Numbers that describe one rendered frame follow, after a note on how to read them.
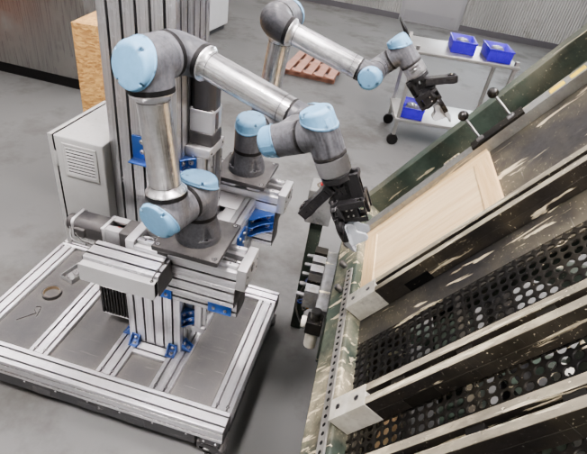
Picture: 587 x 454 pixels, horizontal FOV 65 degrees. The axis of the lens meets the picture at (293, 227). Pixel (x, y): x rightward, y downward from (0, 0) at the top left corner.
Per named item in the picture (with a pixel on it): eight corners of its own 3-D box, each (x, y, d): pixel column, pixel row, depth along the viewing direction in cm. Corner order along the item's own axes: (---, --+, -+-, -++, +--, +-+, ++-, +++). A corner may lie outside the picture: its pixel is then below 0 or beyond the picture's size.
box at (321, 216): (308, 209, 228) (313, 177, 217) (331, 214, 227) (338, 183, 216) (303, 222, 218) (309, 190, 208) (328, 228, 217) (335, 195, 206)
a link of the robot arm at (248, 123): (228, 149, 184) (230, 116, 176) (242, 136, 194) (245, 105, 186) (256, 157, 181) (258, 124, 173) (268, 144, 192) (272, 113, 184)
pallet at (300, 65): (331, 86, 607) (333, 79, 601) (277, 74, 619) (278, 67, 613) (347, 65, 697) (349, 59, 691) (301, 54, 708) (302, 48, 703)
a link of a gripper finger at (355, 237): (372, 256, 109) (362, 223, 105) (348, 258, 111) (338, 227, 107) (374, 248, 111) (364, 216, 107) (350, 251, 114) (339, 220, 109)
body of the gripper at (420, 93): (420, 108, 173) (403, 81, 169) (441, 95, 170) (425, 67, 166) (423, 113, 166) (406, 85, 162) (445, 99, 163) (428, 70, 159)
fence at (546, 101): (370, 229, 197) (364, 223, 196) (593, 70, 147) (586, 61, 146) (369, 236, 193) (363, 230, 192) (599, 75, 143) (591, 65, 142)
